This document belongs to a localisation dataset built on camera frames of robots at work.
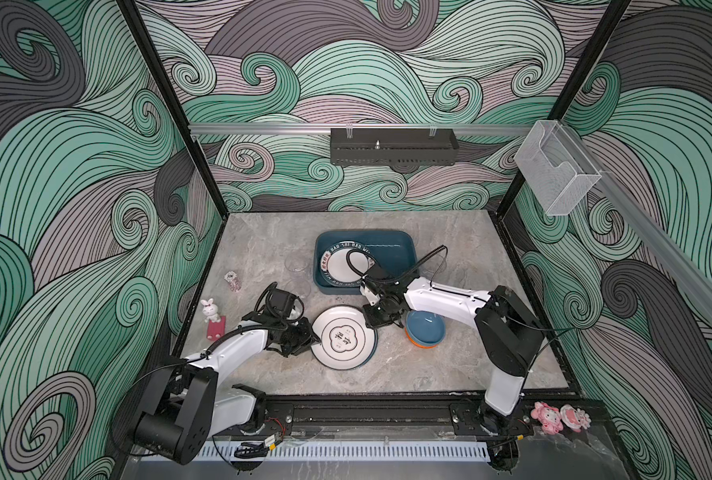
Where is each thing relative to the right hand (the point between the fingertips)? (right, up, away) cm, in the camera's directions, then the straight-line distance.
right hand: (368, 324), depth 87 cm
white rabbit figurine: (-46, +4, -2) cm, 47 cm away
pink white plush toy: (+49, -18, -16) cm, 55 cm away
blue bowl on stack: (+16, 0, -4) cm, 17 cm away
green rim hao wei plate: (-7, +19, -8) cm, 22 cm away
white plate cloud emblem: (-6, -5, -2) cm, 8 cm away
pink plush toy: (+43, -18, -16) cm, 49 cm away
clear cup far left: (-24, +17, +15) cm, 33 cm away
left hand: (-14, -3, -3) cm, 15 cm away
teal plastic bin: (+11, +21, +19) cm, 31 cm away
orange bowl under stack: (+14, -4, -7) cm, 16 cm away
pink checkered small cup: (-43, +12, +7) cm, 45 cm away
